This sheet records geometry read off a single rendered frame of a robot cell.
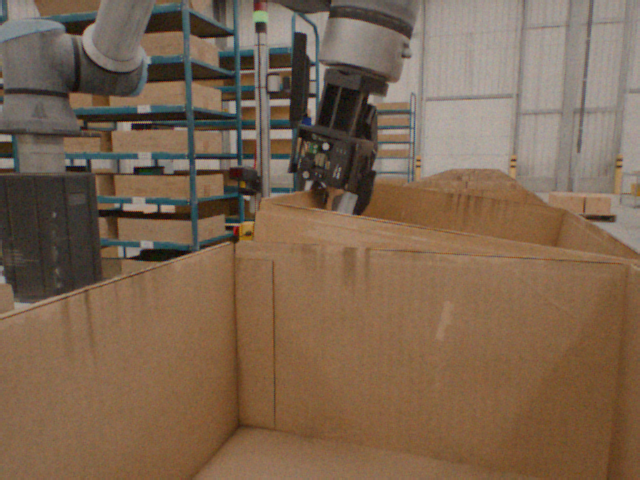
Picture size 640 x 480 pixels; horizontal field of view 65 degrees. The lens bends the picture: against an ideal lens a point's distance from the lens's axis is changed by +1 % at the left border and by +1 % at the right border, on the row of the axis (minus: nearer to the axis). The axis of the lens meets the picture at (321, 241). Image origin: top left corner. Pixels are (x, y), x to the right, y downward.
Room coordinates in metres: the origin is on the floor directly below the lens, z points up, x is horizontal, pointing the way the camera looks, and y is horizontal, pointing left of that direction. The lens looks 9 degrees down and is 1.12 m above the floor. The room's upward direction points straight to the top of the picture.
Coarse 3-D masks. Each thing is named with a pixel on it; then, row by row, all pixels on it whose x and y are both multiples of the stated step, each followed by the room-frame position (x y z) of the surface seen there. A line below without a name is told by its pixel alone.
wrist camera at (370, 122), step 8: (368, 104) 0.57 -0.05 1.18; (368, 112) 0.57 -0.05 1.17; (376, 112) 0.57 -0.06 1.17; (368, 120) 0.57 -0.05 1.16; (376, 120) 0.59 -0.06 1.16; (368, 128) 0.57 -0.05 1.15; (376, 128) 0.60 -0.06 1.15; (368, 136) 0.59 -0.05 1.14; (376, 136) 0.61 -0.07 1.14; (376, 144) 0.63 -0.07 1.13; (376, 152) 0.65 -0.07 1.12
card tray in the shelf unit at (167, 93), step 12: (156, 84) 2.27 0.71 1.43; (168, 84) 2.25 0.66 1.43; (180, 84) 2.23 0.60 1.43; (192, 84) 2.27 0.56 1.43; (144, 96) 2.29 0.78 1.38; (156, 96) 2.27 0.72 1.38; (168, 96) 2.25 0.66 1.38; (180, 96) 2.23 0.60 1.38; (204, 96) 2.36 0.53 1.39; (216, 96) 2.46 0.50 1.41; (204, 108) 2.36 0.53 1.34; (216, 108) 2.46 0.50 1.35
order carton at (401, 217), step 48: (336, 192) 0.63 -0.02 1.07; (384, 192) 0.77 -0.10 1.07; (432, 192) 0.75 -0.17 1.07; (288, 240) 0.40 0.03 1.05; (336, 240) 0.39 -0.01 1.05; (384, 240) 0.37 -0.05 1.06; (432, 240) 0.36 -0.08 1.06; (480, 240) 0.35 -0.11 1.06; (528, 240) 0.70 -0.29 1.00; (576, 240) 0.58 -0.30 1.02
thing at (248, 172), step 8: (232, 168) 1.79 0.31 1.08; (240, 168) 1.78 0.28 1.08; (248, 168) 1.80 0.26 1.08; (232, 176) 1.78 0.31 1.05; (240, 176) 1.77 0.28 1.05; (248, 176) 1.80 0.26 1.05; (256, 176) 1.86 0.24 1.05; (240, 184) 1.82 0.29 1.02; (248, 184) 1.83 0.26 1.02; (248, 192) 1.82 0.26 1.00
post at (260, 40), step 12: (264, 36) 1.86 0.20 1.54; (264, 48) 1.86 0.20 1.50; (264, 60) 1.86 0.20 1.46; (264, 72) 1.86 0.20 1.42; (264, 84) 1.86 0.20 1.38; (264, 96) 1.86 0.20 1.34; (264, 108) 1.86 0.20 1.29; (264, 120) 1.86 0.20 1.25; (264, 132) 1.86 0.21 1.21; (264, 144) 1.86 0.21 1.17; (264, 156) 1.86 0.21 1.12; (264, 168) 1.86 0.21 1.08; (264, 180) 1.86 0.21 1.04; (264, 192) 1.86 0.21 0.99; (252, 240) 1.83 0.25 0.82
